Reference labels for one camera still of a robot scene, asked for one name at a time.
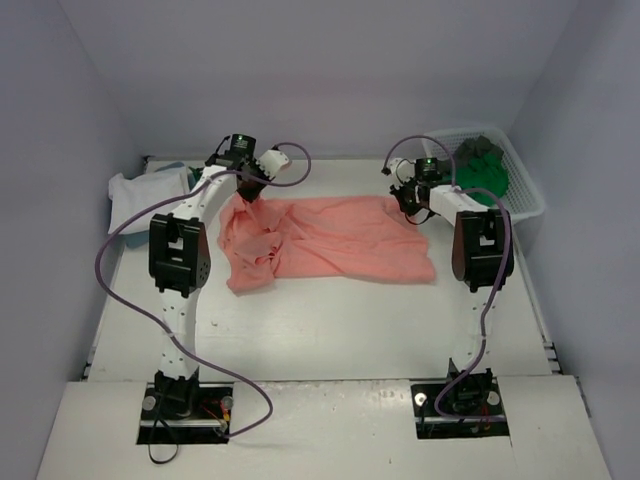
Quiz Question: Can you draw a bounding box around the dark grey basket t shirt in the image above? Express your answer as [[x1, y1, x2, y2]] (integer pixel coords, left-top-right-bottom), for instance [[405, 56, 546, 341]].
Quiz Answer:
[[454, 135, 504, 163]]

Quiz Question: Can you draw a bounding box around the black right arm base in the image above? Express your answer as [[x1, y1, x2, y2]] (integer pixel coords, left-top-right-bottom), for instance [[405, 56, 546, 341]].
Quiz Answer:
[[410, 373, 510, 440]]

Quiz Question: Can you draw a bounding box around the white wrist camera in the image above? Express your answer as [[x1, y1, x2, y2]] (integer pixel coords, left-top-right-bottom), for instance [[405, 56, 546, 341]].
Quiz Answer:
[[256, 148, 291, 181], [382, 157, 415, 187]]

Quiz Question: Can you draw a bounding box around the grey-blue t shirt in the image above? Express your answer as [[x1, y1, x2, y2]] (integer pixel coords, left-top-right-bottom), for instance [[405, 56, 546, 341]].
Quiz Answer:
[[124, 161, 190, 249]]

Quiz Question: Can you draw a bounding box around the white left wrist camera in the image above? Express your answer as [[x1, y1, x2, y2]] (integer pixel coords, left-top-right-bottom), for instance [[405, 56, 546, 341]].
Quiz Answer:
[[256, 148, 291, 181]]

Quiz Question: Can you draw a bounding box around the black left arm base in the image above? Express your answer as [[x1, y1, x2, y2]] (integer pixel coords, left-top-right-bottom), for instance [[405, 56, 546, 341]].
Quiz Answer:
[[136, 383, 234, 446]]

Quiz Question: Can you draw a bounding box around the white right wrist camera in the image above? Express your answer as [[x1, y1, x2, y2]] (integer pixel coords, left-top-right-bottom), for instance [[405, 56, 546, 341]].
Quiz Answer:
[[382, 157, 415, 187]]

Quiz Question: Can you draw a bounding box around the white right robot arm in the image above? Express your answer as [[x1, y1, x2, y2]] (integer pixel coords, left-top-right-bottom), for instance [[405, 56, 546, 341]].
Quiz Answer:
[[382, 158, 514, 412]]

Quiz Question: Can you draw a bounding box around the dark green basket t shirt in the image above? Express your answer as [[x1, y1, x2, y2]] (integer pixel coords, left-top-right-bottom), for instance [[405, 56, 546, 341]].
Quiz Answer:
[[457, 153, 509, 198]]

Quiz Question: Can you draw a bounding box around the white t shirt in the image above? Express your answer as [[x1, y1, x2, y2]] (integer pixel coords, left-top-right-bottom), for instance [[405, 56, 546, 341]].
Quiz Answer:
[[108, 162, 190, 234]]

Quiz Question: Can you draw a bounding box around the white laundry basket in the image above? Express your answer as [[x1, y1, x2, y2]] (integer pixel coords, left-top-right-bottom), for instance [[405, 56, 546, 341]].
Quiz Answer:
[[426, 126, 545, 223]]

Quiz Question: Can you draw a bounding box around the pink t shirt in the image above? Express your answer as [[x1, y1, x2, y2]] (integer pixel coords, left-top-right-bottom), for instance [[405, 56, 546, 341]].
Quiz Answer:
[[217, 195, 436, 294]]

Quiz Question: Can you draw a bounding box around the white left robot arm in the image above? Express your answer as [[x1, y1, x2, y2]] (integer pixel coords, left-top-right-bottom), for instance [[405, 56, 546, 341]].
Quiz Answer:
[[149, 134, 290, 420]]

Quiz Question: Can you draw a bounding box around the black loop cable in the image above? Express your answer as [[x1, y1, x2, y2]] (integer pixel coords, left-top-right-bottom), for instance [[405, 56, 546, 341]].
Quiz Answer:
[[146, 419, 180, 465]]

